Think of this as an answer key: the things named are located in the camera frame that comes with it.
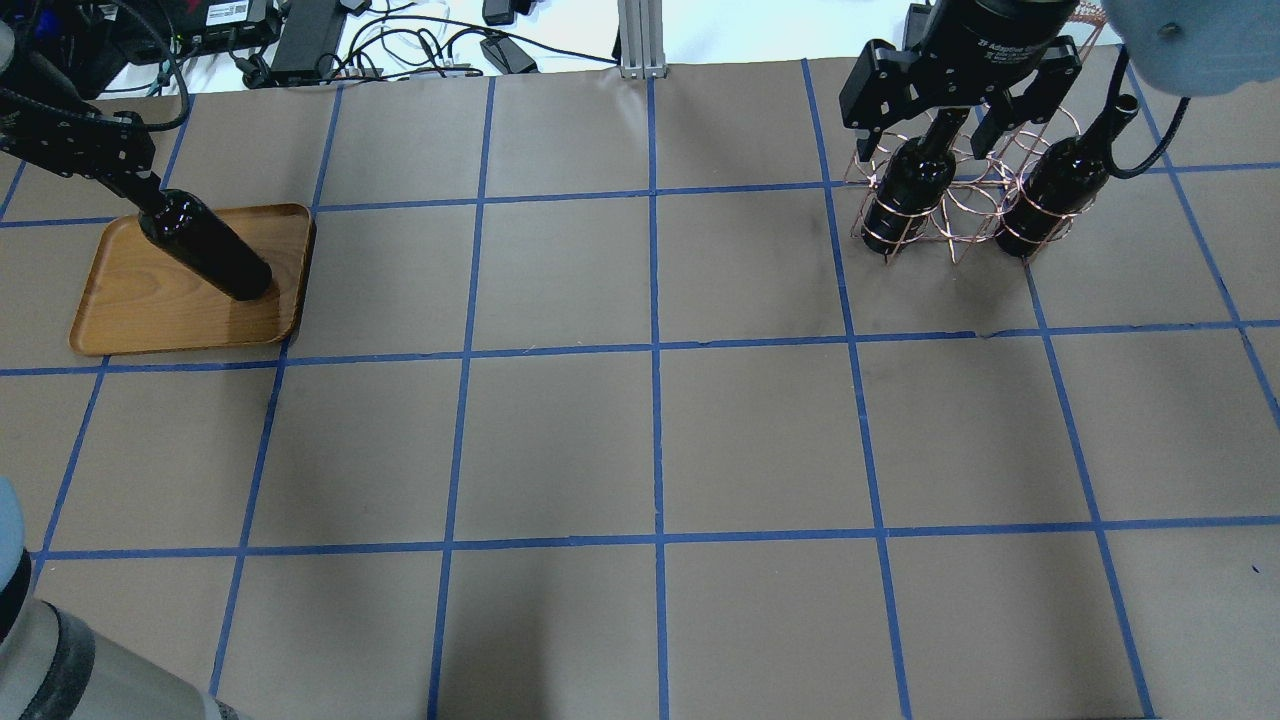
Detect dark wine bottle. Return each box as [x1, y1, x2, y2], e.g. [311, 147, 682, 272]
[860, 108, 972, 256]
[993, 94, 1139, 258]
[138, 190, 273, 301]

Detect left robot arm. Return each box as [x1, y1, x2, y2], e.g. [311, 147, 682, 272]
[1, 3, 273, 719]

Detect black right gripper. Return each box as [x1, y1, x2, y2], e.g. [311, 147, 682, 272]
[838, 1, 1083, 163]

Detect black power adapter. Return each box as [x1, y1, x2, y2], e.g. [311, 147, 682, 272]
[479, 36, 540, 76]

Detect copper wire bottle basket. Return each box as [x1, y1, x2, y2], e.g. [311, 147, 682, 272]
[844, 36, 1107, 266]

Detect wooden tray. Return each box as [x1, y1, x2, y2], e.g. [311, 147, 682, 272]
[68, 202, 315, 357]

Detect aluminium frame post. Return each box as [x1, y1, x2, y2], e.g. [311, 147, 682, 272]
[617, 0, 669, 79]

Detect black power brick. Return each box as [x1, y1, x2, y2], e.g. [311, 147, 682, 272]
[270, 1, 347, 85]

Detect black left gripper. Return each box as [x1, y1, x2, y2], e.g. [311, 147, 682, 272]
[3, 100, 163, 213]

